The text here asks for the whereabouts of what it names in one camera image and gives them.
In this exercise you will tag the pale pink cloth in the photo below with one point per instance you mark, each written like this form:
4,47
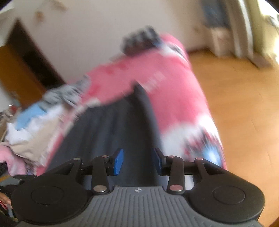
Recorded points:
8,156

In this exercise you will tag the white garment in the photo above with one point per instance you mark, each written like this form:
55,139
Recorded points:
43,124

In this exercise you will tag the folded plaid shirt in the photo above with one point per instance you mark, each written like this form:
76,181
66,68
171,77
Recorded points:
139,39

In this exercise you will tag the wooden board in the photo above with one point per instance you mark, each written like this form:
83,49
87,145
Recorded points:
261,61

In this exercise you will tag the wooden door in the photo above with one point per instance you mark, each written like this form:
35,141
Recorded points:
13,72

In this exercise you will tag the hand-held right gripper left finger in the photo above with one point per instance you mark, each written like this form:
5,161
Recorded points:
118,161

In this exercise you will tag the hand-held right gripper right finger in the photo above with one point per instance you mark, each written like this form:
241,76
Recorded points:
157,161

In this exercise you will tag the pink floral blanket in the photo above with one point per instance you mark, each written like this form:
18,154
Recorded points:
174,87

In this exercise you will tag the light blue garment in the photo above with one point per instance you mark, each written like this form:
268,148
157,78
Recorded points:
28,115

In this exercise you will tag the black pants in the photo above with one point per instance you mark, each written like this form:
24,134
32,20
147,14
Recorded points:
104,131

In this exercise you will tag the grey hoodie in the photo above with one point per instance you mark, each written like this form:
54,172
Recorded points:
63,93

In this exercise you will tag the beige curtain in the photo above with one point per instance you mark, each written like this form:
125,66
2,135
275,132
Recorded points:
244,26

